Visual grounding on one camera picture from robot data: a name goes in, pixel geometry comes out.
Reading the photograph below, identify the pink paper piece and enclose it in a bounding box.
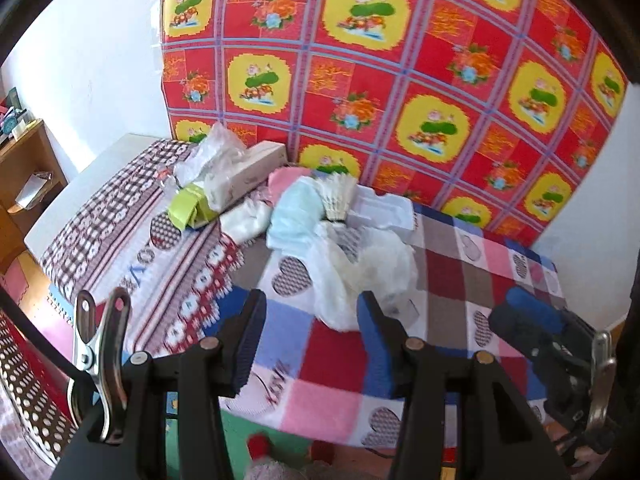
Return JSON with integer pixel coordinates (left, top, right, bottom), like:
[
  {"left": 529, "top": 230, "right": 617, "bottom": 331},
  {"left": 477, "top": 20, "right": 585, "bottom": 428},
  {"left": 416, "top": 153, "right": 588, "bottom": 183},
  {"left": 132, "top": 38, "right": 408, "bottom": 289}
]
[{"left": 267, "top": 166, "right": 311, "bottom": 205}]

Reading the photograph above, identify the light blue cloth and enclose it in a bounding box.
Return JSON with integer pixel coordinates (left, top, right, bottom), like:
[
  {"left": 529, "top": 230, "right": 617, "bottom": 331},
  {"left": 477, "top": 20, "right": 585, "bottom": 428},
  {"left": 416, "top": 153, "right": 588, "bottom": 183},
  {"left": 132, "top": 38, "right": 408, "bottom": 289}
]
[{"left": 266, "top": 177, "right": 324, "bottom": 259}]

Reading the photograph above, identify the red floral plastic wall sheet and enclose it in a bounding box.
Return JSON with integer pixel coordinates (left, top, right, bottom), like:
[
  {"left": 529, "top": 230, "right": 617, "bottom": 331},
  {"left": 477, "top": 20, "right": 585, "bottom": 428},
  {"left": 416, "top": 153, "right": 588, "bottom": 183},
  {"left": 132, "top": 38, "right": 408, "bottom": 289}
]
[{"left": 160, "top": 0, "right": 628, "bottom": 245}]

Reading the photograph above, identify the wooden bedside shelf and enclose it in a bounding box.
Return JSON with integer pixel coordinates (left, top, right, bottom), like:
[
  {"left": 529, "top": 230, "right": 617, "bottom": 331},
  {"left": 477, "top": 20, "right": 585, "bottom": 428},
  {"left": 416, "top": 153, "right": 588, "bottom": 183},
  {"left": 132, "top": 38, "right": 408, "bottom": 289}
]
[{"left": 1, "top": 118, "right": 67, "bottom": 273}]

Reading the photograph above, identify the green white cardboard box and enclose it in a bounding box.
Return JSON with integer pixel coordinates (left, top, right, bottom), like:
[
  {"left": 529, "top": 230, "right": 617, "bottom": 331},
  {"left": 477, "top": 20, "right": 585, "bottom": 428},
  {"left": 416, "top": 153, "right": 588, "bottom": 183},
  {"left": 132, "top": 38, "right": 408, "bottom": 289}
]
[{"left": 167, "top": 183, "right": 218, "bottom": 232}]

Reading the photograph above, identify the silver spring clamp left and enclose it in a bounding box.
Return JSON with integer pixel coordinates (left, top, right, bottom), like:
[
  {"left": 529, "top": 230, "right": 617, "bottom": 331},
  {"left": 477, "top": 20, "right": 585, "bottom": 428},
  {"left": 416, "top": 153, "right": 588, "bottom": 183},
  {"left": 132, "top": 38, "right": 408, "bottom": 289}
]
[{"left": 67, "top": 287, "right": 131, "bottom": 444}]

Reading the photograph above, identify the checkered heart bed blanket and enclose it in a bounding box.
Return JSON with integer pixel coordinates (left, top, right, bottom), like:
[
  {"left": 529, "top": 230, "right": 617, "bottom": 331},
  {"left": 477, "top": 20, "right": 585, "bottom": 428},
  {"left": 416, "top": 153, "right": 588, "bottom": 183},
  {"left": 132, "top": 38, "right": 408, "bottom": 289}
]
[{"left": 26, "top": 134, "right": 565, "bottom": 448}]

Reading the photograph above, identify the white shuttlecock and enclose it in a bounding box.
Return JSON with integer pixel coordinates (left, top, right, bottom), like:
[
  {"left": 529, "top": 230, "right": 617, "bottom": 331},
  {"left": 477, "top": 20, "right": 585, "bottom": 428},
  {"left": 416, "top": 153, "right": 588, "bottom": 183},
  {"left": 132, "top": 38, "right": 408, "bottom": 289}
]
[{"left": 316, "top": 172, "right": 358, "bottom": 222}]

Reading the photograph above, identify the white plastic bag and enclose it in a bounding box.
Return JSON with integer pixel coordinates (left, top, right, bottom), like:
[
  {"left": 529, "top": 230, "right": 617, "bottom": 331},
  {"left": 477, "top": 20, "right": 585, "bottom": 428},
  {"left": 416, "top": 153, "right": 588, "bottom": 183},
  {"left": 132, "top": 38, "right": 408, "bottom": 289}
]
[{"left": 304, "top": 221, "right": 418, "bottom": 332}]

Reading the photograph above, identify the clear crumpled plastic bag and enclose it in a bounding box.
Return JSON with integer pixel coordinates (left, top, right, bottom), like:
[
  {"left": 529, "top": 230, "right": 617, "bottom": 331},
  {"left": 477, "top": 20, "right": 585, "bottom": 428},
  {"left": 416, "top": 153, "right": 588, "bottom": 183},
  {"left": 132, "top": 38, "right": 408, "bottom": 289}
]
[{"left": 174, "top": 122, "right": 246, "bottom": 188}]

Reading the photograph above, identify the white crumpled tissue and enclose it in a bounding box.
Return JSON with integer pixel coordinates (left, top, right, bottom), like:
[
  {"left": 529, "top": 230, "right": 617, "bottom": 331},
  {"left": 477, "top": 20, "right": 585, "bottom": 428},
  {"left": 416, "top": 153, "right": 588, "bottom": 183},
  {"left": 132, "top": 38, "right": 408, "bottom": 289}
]
[{"left": 219, "top": 198, "right": 272, "bottom": 245}]

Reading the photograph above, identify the white tissue box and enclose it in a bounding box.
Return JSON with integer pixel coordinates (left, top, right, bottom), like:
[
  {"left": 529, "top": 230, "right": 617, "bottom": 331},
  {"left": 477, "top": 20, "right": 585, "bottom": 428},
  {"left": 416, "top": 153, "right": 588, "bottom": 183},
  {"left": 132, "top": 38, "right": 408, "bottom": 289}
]
[{"left": 204, "top": 141, "right": 288, "bottom": 212}]

